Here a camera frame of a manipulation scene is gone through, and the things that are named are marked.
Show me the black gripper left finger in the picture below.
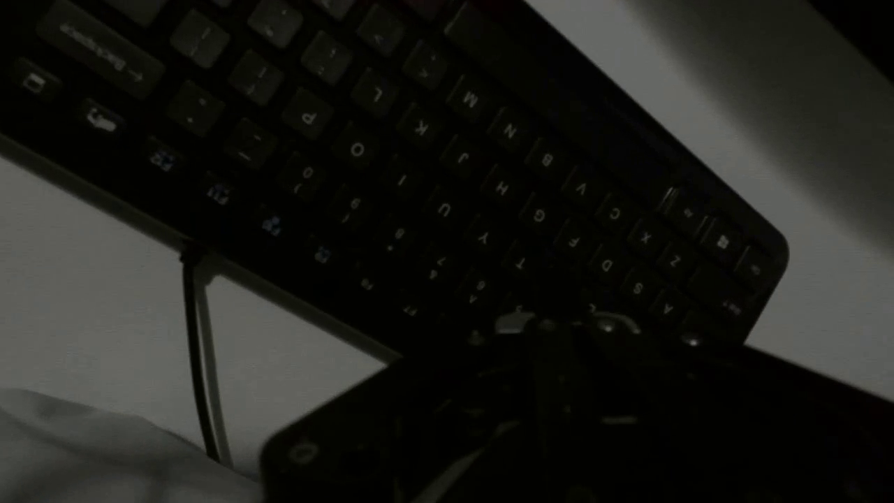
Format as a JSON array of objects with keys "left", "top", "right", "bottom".
[{"left": 470, "top": 302, "right": 565, "bottom": 422}]

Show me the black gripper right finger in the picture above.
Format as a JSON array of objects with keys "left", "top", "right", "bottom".
[{"left": 555, "top": 304, "right": 655, "bottom": 422}]

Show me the black computer keyboard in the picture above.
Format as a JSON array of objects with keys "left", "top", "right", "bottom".
[{"left": 0, "top": 0, "right": 793, "bottom": 363}]

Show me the white crumpled cloth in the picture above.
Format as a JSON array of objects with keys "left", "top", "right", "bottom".
[{"left": 0, "top": 387, "right": 272, "bottom": 503}]

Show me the black keyboard cable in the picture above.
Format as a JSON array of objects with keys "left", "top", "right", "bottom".
[{"left": 178, "top": 244, "right": 235, "bottom": 466}]

